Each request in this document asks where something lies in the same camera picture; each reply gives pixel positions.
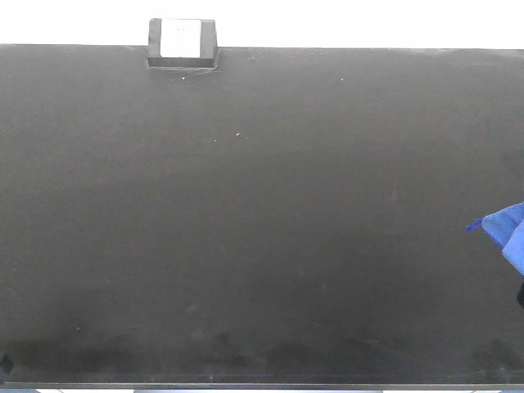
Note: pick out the blue microfiber cloth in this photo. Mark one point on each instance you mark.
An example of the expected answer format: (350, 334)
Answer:
(505, 229)

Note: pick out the black socket box white face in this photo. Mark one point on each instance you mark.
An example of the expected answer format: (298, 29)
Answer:
(182, 44)

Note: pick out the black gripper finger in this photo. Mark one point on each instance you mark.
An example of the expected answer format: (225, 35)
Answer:
(6, 364)
(520, 296)

